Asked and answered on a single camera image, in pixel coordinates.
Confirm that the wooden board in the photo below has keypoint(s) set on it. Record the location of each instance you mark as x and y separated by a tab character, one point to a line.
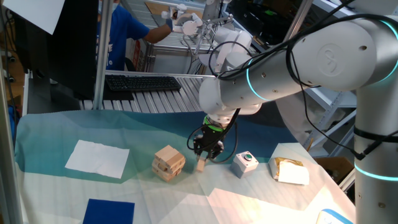
155	7

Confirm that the brown cardboard box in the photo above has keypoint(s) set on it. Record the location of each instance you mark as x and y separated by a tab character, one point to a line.
334	166

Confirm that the black monitor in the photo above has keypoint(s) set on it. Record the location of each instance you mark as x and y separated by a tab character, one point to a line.
71	46

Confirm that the white metal shelf rack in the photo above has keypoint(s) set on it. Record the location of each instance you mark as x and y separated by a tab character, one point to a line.
326	9

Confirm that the white paper on monitor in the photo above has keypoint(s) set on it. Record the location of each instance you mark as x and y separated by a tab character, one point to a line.
34	12

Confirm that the person in blue shirt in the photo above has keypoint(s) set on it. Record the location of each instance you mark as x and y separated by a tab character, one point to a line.
119	37

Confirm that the aluminium frame post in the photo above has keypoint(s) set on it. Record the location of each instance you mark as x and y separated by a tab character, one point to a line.
104	46
298	15
7	155
346	182

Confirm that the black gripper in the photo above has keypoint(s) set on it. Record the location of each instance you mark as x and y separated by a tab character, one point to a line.
210	137

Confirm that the white green button box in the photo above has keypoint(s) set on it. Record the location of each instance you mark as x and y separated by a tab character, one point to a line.
242	166

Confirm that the protruding wooden Jenga block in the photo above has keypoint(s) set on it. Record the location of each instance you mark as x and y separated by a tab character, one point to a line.
201	165

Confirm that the black keyboard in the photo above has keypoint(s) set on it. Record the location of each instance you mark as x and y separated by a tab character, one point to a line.
143	83

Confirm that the white paper sheet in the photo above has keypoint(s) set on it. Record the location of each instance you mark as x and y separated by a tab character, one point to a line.
96	158

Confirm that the white haptic control device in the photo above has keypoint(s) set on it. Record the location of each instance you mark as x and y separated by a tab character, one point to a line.
189	28

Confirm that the wooden Jenga tower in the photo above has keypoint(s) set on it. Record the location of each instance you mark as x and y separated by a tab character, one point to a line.
168	155

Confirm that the gold tissue pack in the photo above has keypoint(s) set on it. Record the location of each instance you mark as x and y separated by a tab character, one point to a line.
292	174

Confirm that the teal white tablecloth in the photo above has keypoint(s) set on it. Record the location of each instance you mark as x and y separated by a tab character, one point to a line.
124	124

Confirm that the blue square sheet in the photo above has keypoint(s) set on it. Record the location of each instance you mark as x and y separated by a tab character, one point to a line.
109	213

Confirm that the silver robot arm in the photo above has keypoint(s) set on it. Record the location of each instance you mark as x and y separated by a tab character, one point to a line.
326	62

